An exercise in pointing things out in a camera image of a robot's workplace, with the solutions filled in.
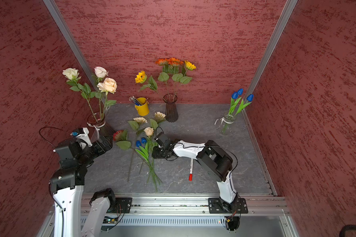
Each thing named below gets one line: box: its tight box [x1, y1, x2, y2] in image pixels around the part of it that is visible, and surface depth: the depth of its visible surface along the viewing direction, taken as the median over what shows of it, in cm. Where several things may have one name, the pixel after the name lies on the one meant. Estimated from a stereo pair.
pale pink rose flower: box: [96, 77, 118, 95], surface depth 71 cm
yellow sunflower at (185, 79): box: [179, 60, 197, 86], surface depth 91 cm
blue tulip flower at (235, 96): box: [229, 91, 239, 117], surface depth 91 cm
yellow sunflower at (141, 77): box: [134, 70, 158, 93], surface depth 84 cm
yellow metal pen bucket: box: [134, 97, 150, 117], surface depth 112 cm
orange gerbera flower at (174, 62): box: [168, 57, 184, 96], surface depth 91 cm
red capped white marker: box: [188, 158, 194, 182], surface depth 87 cm
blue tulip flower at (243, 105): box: [235, 93, 255, 116], surface depth 89 cm
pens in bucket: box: [128, 95, 142, 106], surface depth 105 cm
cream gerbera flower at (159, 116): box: [149, 111, 166, 130], surface depth 109 cm
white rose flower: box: [62, 67, 99, 123], surface depth 82 cm
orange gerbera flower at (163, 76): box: [155, 58, 170, 96], surface depth 92 cm
